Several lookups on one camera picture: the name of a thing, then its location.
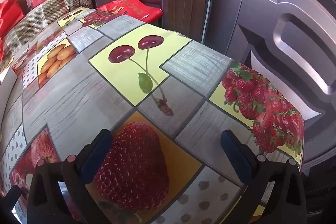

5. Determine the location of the red printed gift bag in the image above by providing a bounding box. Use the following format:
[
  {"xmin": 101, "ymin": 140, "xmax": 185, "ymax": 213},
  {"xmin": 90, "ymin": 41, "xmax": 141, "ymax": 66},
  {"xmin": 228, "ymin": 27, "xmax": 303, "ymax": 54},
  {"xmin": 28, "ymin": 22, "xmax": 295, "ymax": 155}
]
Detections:
[{"xmin": 96, "ymin": 0, "xmax": 163, "ymax": 23}]

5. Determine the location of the fruit print tablecloth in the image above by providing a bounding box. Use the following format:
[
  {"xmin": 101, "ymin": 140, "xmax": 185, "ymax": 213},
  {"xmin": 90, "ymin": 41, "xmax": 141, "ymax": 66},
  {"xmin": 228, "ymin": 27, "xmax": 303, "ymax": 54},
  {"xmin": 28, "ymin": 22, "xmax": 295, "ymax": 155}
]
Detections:
[{"xmin": 0, "ymin": 7, "xmax": 305, "ymax": 224}]

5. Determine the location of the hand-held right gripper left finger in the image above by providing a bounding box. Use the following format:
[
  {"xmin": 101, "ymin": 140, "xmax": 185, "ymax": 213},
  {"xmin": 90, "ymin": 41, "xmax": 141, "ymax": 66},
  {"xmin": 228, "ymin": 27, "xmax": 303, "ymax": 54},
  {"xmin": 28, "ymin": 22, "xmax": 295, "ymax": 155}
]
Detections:
[{"xmin": 28, "ymin": 129, "xmax": 113, "ymax": 224}]

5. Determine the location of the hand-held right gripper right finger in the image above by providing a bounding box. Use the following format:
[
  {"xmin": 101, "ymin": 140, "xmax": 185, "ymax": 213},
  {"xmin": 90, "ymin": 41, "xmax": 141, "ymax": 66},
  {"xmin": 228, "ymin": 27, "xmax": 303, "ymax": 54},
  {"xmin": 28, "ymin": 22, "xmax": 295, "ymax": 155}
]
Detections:
[{"xmin": 220, "ymin": 130, "xmax": 306, "ymax": 224}]

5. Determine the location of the glossy red tote bag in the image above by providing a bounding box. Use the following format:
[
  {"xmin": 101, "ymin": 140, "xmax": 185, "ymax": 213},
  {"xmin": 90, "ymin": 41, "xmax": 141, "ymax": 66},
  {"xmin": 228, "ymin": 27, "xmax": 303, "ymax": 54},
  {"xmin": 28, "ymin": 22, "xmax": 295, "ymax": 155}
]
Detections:
[{"xmin": 0, "ymin": 0, "xmax": 25, "ymax": 62}]

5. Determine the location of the plaid blanket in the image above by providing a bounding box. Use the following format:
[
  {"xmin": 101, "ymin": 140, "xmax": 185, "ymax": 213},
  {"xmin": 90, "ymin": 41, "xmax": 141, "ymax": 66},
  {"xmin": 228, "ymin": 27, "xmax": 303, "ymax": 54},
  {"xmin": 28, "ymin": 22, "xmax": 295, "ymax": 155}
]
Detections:
[{"xmin": 0, "ymin": 0, "xmax": 93, "ymax": 71}]

